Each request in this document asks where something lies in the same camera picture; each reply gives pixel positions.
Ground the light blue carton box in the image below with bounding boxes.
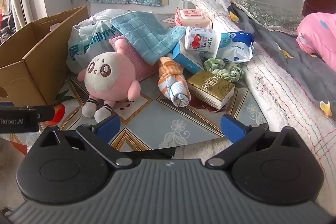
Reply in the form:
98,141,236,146
172,43,208,75

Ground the light blue checked towel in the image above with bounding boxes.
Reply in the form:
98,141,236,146
110,11,187,66

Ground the pink wet wipes pack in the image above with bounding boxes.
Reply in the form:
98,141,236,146
175,9,214,30

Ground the white water dispenser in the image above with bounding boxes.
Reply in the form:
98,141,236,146
177,0,197,11

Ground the pink printed pillow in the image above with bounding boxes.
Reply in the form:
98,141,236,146
296,12,336,71

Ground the green floral pillow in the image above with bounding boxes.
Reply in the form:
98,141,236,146
236,0,305,36

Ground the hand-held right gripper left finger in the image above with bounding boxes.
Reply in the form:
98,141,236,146
35,114,133,169

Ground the light green scrunchie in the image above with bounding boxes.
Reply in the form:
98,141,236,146
213,66,245,83

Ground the white strawberry print pack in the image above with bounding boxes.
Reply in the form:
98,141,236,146
184,26,222,53

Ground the pink knitted cloth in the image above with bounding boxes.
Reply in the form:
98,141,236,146
109,35,164,83

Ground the brown cardboard box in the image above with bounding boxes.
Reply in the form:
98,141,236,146
0,6,90,107

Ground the gold tissue pack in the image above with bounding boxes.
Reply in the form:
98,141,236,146
187,70,236,110

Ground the pink round plush toy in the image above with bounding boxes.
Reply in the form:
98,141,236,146
77,39,141,123

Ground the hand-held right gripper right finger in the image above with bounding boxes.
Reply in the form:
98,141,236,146
206,114,301,169

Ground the grey penguin print duvet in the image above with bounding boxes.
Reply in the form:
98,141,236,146
227,2,336,121

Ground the white fluffy cloth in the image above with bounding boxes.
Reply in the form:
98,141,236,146
174,138,233,160

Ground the orange striped rolled towel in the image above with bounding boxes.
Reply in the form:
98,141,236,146
157,56,192,108

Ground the blue white wet wipes pack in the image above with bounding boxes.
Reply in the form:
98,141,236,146
202,32,255,65

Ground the white quilted blanket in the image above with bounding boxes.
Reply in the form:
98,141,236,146
190,0,336,182

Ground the green white patterned scrunchie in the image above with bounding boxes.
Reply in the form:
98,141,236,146
203,57,226,72

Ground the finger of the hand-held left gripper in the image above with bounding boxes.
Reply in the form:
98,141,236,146
37,105,55,122

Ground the white plastic bag teal print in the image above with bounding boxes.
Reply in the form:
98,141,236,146
66,9,128,75

